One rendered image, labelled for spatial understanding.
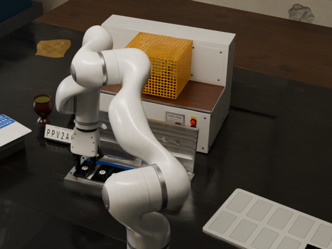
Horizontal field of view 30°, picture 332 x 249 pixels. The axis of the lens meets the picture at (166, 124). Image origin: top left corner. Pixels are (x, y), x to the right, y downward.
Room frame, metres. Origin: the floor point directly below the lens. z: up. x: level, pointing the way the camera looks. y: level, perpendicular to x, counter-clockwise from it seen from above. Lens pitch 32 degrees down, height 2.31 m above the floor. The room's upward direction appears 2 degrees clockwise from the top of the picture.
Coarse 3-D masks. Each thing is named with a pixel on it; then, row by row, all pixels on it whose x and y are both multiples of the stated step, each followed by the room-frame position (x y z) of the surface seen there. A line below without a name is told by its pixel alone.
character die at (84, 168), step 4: (84, 160) 1.92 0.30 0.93; (84, 164) 1.90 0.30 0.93; (88, 164) 1.89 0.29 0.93; (80, 168) 1.87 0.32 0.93; (84, 168) 1.86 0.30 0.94; (88, 168) 1.87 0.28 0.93; (76, 172) 1.84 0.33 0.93; (80, 172) 1.84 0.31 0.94; (84, 172) 1.84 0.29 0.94; (88, 172) 1.84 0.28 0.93; (76, 176) 1.82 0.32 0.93; (80, 176) 1.82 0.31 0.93; (84, 176) 1.81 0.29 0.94
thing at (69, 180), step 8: (104, 160) 1.94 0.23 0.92; (112, 160) 1.94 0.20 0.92; (120, 160) 1.95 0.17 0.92; (128, 160) 1.93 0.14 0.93; (136, 160) 1.92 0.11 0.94; (72, 168) 1.88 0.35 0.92; (72, 176) 1.83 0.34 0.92; (192, 176) 1.85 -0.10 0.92; (72, 184) 1.80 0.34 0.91; (80, 184) 1.79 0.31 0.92; (88, 184) 1.78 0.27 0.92; (96, 184) 1.79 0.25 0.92; (168, 208) 1.69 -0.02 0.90; (176, 208) 1.68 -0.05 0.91
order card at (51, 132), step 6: (48, 126) 2.11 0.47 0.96; (54, 126) 2.11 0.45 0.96; (48, 132) 2.10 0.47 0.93; (54, 132) 2.10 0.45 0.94; (60, 132) 2.09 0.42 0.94; (66, 132) 2.09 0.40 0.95; (72, 132) 2.08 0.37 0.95; (54, 138) 2.09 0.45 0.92; (60, 138) 2.08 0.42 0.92; (66, 138) 2.08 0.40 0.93
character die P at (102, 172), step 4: (100, 168) 1.88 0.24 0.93; (104, 168) 1.87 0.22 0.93; (108, 168) 1.88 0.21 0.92; (96, 172) 1.85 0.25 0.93; (100, 172) 1.84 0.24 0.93; (104, 172) 1.85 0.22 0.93; (108, 172) 1.85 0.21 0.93; (92, 176) 1.82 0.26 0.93; (96, 176) 1.82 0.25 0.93; (100, 176) 1.82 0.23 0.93; (104, 176) 1.83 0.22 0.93; (96, 180) 1.80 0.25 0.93; (100, 180) 1.80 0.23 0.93
